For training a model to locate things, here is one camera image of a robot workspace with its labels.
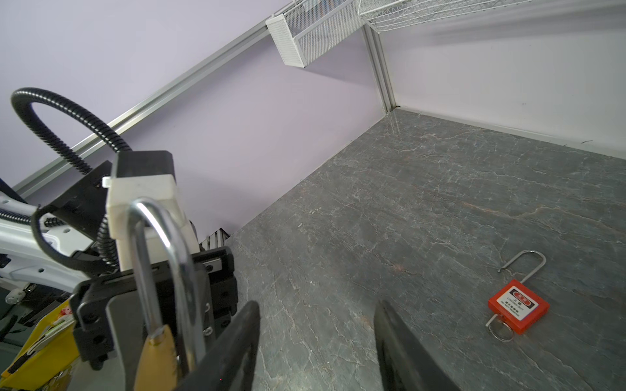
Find white mesh box basket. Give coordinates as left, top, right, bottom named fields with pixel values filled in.
left=266, top=0, right=364, bottom=68

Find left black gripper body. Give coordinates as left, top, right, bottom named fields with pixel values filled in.
left=69, top=246, right=238, bottom=369

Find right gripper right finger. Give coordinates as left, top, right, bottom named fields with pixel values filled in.
left=373, top=301, right=459, bottom=390

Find red safety padlock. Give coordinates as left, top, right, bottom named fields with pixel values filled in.
left=485, top=249, right=550, bottom=342

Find brass padlock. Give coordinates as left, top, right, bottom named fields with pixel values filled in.
left=126, top=197, right=207, bottom=391

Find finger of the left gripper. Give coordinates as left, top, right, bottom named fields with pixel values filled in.
left=105, top=291, right=144, bottom=390

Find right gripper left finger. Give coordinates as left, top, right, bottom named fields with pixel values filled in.
left=177, top=301, right=261, bottom=391

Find aluminium front rail frame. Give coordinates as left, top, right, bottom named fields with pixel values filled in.
left=199, top=228, right=230, bottom=251

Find long white wire basket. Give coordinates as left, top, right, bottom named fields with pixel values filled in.
left=358, top=0, right=527, bottom=34

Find silver key with ring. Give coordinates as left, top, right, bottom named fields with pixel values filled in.
left=485, top=314, right=514, bottom=343

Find yellow bin outside cell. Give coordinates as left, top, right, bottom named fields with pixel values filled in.
left=1, top=301, right=79, bottom=390

